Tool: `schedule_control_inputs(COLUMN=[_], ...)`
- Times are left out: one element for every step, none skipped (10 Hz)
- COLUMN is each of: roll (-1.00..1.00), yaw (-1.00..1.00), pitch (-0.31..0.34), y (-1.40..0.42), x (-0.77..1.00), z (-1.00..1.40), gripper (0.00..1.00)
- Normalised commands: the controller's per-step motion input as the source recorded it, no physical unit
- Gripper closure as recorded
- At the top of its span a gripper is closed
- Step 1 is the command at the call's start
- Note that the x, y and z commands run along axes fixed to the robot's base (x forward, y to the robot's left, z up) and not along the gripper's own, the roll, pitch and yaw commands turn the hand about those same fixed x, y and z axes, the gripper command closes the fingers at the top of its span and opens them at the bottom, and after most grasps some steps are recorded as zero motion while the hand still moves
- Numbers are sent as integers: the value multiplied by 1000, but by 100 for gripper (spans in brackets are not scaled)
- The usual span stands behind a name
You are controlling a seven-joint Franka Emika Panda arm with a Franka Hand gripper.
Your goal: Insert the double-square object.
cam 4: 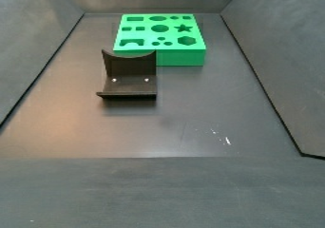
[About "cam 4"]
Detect black curved holder stand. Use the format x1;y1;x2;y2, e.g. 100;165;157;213
97;50;158;99

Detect green shape-sorter block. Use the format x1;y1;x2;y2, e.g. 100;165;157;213
113;13;208;67

